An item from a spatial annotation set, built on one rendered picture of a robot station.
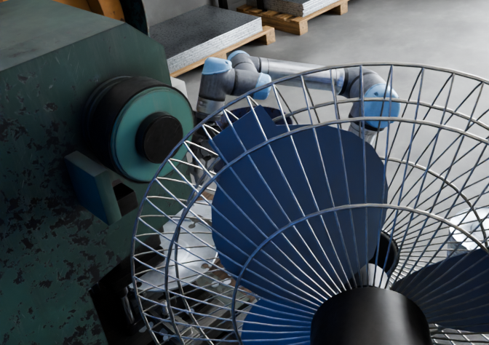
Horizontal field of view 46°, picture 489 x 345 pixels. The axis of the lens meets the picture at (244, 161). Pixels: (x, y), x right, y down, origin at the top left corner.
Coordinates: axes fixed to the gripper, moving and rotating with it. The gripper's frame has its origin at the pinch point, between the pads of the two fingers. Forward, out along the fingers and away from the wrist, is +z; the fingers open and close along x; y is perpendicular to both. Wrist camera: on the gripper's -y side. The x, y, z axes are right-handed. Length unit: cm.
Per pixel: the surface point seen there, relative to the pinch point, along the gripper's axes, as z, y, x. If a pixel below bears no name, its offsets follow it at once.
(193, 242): 15.0, -5.9, 4.9
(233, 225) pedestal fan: -27, -73, 68
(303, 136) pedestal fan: -38, -75, 63
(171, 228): 15.1, 3.9, 5.0
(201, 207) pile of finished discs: 33, 48, -52
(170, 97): -32, -34, 46
